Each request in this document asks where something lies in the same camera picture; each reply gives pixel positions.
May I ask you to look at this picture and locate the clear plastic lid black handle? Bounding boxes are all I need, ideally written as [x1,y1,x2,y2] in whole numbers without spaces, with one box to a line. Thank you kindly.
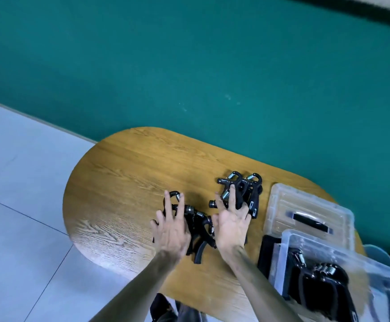
[263,183,355,250]

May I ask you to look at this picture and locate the person's left forearm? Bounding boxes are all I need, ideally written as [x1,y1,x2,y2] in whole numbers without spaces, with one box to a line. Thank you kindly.
[89,250,182,322]

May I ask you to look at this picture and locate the black hand grip strengthener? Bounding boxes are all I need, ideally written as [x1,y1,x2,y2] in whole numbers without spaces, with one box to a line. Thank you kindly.
[183,205,215,247]
[209,171,246,212]
[186,231,217,265]
[162,190,186,219]
[242,173,263,219]

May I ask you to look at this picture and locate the light blue chair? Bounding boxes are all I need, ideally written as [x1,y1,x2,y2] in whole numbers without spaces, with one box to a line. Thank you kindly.
[363,244,390,270]

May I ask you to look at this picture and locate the person's right hand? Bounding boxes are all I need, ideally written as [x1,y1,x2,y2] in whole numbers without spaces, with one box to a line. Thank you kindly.
[211,184,252,257]

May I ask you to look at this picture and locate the clear plastic storage bin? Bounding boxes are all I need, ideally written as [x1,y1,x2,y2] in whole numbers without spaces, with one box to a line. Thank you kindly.
[269,229,390,322]

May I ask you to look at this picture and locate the person's dark trousers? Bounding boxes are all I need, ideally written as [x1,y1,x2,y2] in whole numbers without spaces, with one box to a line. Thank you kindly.
[150,293,209,322]

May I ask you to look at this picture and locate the person's left hand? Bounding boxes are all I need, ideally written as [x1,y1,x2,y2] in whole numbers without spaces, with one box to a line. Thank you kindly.
[150,190,192,262]

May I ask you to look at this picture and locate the pile of black grip strengtheners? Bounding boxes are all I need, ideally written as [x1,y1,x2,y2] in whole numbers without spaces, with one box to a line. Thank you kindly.
[287,249,360,321]

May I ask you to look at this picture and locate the black flat pad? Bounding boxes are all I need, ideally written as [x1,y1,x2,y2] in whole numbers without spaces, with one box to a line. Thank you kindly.
[257,235,282,279]

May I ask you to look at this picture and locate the person's right forearm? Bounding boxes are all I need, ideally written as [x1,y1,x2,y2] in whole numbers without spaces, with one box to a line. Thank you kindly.
[220,246,303,322]

